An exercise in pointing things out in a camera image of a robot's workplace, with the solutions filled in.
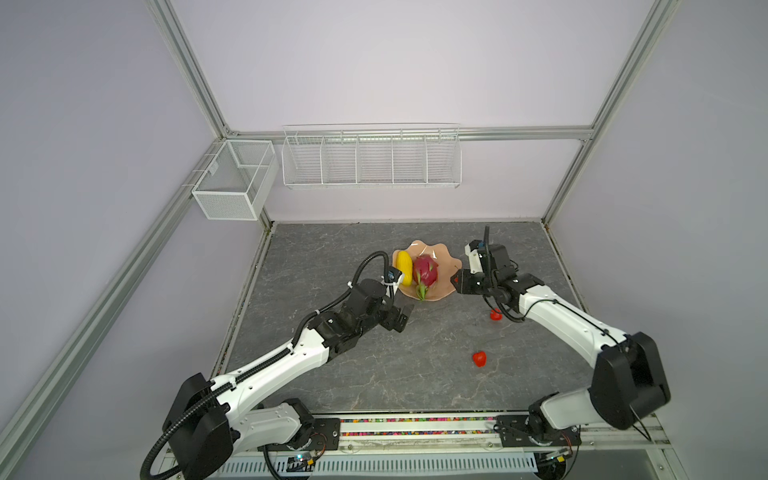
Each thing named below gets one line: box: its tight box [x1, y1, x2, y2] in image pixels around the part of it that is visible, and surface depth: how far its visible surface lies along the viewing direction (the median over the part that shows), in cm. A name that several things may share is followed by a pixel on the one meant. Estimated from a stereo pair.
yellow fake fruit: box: [397, 250, 413, 287], surface depth 101 cm
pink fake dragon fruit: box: [413, 254, 439, 301], surface depth 98 cm
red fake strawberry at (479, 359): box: [472, 351, 487, 368], surface depth 86 cm
